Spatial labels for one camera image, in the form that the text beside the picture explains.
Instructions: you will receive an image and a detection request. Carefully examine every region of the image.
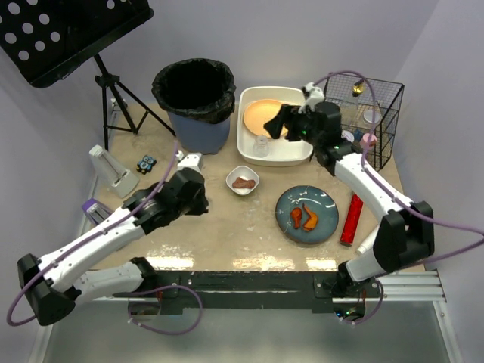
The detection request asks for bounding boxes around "black trash bag liner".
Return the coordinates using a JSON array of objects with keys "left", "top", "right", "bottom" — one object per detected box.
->
[{"left": 151, "top": 58, "right": 236, "bottom": 125}]

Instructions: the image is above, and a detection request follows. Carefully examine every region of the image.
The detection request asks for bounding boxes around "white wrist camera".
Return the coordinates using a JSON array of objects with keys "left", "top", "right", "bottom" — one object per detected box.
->
[
  {"left": 176, "top": 151, "right": 203, "bottom": 173},
  {"left": 298, "top": 82, "right": 325, "bottom": 114}
]

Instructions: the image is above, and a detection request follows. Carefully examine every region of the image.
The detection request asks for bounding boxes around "clear wine glass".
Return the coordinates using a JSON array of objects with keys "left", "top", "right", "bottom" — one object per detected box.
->
[{"left": 253, "top": 135, "right": 270, "bottom": 158}]

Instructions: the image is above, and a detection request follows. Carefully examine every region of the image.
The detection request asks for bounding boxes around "orange chicken piece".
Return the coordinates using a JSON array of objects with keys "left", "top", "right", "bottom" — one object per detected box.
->
[
  {"left": 290, "top": 207, "right": 303, "bottom": 229},
  {"left": 302, "top": 204, "right": 318, "bottom": 232}
]

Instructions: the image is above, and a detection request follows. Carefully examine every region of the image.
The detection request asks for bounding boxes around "yellow plastic plate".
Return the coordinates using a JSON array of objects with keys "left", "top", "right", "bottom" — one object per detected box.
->
[{"left": 243, "top": 99, "right": 283, "bottom": 139}]

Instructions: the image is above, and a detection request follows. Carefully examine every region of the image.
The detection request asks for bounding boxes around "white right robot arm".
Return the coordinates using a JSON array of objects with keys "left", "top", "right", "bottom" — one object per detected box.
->
[{"left": 264, "top": 101, "right": 435, "bottom": 284}]

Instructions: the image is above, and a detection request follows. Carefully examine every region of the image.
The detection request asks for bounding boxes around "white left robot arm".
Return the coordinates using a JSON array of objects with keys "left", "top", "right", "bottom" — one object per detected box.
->
[{"left": 17, "top": 168, "right": 209, "bottom": 326}]

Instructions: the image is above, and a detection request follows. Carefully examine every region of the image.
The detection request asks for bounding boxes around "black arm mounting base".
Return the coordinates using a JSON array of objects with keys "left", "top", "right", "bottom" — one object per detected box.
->
[{"left": 116, "top": 257, "right": 380, "bottom": 315}]

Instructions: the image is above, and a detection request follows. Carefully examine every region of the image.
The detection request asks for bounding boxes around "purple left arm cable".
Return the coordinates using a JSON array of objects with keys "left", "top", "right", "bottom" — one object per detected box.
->
[{"left": 6, "top": 140, "right": 204, "bottom": 334}]

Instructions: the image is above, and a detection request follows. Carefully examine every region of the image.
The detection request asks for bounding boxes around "black wire basket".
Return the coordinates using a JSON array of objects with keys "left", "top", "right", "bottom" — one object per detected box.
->
[{"left": 324, "top": 74, "right": 404, "bottom": 171}]

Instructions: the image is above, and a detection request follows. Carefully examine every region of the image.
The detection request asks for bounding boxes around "blue trash bin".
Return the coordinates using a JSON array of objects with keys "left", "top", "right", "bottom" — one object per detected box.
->
[{"left": 167, "top": 112, "right": 231, "bottom": 154}]

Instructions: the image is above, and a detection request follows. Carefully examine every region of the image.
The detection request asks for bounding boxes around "purple metronome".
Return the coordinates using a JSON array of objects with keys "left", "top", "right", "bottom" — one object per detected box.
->
[{"left": 82, "top": 198, "right": 113, "bottom": 225}]

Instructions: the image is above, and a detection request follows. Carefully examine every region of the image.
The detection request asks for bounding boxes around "red label brown jar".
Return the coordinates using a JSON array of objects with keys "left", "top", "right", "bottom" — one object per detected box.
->
[{"left": 341, "top": 130, "right": 355, "bottom": 142}]

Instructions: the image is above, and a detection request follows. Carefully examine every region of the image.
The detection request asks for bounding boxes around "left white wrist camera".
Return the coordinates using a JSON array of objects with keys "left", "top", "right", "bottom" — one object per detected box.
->
[{"left": 176, "top": 151, "right": 203, "bottom": 173}]

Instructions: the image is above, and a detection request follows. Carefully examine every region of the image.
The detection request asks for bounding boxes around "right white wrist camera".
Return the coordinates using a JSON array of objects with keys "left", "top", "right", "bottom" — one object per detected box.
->
[{"left": 298, "top": 82, "right": 325, "bottom": 114}]

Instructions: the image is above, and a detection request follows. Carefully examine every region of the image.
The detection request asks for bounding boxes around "right orange chicken piece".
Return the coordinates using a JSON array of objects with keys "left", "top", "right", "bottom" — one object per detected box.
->
[{"left": 302, "top": 204, "right": 318, "bottom": 232}]

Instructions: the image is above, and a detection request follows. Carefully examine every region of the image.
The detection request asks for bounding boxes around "white metronome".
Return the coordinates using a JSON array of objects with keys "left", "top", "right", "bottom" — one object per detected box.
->
[{"left": 89, "top": 144, "right": 139, "bottom": 198}]

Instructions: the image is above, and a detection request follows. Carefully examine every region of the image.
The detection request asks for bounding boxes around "left orange chicken piece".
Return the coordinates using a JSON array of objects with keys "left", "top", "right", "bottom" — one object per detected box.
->
[{"left": 290, "top": 207, "right": 303, "bottom": 229}]

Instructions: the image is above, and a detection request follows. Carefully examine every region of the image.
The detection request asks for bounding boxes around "white plastic tub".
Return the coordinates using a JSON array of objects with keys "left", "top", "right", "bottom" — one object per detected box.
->
[{"left": 236, "top": 86, "right": 312, "bottom": 166}]

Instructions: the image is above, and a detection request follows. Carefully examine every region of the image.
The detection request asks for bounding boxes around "blue owl number magnet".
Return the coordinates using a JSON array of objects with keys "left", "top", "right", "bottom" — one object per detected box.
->
[{"left": 136, "top": 155, "right": 157, "bottom": 175}]

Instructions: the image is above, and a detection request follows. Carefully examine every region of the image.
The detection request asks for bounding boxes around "small white green bowl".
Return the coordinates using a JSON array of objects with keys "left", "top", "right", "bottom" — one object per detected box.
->
[{"left": 226, "top": 166, "right": 260, "bottom": 196}]

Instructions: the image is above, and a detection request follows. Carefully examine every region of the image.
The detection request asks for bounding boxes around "red glitter tube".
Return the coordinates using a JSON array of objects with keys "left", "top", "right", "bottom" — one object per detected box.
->
[{"left": 340, "top": 194, "right": 364, "bottom": 247}]

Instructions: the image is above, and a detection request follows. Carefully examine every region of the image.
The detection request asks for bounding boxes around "blue ceramic plate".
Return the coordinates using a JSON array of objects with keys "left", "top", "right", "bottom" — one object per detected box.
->
[{"left": 275, "top": 185, "right": 339, "bottom": 245}]

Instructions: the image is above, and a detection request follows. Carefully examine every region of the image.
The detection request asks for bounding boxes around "pink meat piece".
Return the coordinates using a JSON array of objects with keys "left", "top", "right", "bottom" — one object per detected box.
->
[{"left": 231, "top": 177, "right": 256, "bottom": 189}]

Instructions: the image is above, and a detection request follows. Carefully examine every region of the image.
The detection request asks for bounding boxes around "black music stand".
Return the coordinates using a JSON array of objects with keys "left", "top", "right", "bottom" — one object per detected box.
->
[{"left": 1, "top": 1, "right": 156, "bottom": 135}]

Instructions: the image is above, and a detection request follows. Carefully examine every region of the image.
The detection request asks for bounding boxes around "pink lid spice jar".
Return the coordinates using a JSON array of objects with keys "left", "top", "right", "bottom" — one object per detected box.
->
[{"left": 360, "top": 133, "right": 378, "bottom": 150}]

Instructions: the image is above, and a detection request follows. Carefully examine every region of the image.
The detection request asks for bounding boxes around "white plastic tube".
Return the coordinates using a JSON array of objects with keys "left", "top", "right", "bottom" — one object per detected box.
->
[{"left": 356, "top": 228, "right": 378, "bottom": 255}]

